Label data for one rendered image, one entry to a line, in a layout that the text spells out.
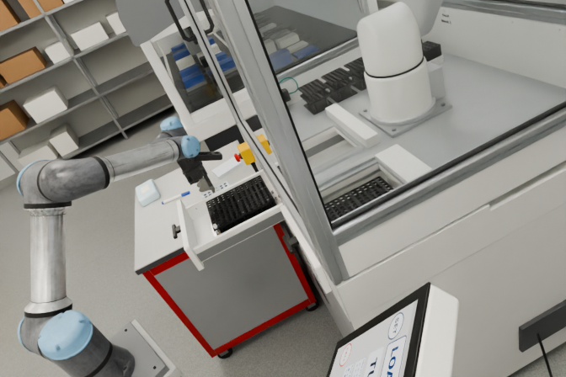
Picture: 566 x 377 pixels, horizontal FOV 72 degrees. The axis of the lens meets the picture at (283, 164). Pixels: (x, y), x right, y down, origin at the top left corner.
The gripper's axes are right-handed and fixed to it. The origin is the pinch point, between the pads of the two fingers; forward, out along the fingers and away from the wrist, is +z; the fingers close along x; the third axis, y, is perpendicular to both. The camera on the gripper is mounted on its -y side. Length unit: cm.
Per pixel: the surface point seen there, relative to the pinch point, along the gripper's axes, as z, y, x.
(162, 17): -62, -17, -49
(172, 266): 12.5, 28.6, 15.7
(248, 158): -5.6, -18.5, 1.6
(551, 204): -1, -73, 91
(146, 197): 1.4, 28.4, -24.7
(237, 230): -7.1, -0.4, 42.1
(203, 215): -2.3, 8.2, 17.7
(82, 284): 81, 113, -109
